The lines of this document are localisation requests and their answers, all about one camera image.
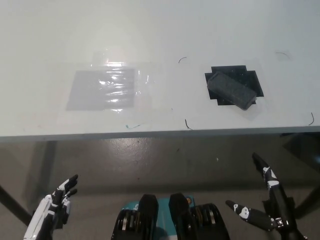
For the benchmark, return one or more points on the grey rectangular paper patch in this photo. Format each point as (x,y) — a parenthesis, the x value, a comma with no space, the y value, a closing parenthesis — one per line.
(85,92)

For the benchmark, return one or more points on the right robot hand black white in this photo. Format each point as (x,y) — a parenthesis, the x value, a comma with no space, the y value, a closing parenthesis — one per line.
(275,192)

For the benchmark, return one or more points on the dark grey whiteboard eraser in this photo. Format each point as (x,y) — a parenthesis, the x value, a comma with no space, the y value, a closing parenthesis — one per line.
(231,90)

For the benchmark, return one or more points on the robot body black teal blocks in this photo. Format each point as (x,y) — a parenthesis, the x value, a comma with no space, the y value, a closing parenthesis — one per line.
(147,215)

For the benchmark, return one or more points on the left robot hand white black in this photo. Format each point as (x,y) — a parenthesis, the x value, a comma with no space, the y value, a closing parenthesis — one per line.
(42,212)

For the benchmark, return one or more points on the black stepped tape patch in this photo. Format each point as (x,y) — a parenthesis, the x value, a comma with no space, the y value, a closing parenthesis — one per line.
(245,75)

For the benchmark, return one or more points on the clear plastic film sheet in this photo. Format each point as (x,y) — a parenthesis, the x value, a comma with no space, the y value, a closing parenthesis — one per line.
(145,82)

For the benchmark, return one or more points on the grey vertical table leg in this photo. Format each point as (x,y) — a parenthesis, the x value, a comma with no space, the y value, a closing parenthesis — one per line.
(47,165)

